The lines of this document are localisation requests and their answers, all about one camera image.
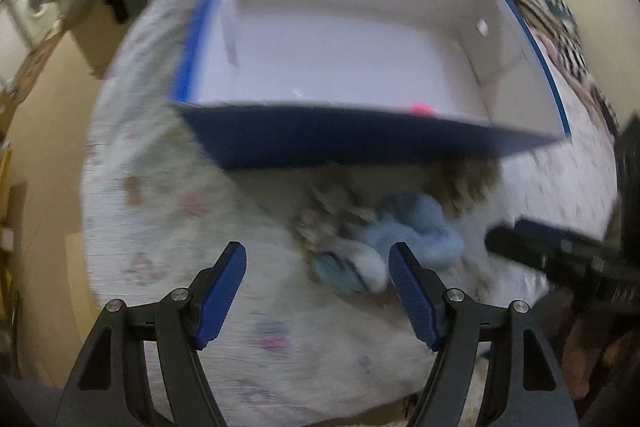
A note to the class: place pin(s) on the pink ball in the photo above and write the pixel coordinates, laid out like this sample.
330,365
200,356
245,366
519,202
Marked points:
422,108

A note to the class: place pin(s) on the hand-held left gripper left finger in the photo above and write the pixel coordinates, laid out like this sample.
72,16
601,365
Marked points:
225,292

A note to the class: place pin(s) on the brown beige plush toy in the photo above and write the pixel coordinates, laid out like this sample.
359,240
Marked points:
325,212

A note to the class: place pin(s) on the black white striped garment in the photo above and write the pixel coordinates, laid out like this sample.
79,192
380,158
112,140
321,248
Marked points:
565,37

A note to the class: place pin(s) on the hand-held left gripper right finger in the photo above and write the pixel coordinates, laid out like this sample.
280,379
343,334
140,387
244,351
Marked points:
412,297

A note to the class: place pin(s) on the beige fluffy plush toy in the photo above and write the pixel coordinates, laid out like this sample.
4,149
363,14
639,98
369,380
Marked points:
475,187

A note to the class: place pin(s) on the printed white bedsheet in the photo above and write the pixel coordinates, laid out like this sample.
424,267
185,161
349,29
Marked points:
175,207

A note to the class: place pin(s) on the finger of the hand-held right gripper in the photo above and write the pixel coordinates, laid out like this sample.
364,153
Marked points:
520,244

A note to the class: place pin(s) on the light blue plush toy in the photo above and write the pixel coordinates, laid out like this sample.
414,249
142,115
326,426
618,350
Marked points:
425,232

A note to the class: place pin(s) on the blue white cardboard box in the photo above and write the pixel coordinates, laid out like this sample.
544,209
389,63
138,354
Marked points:
325,57

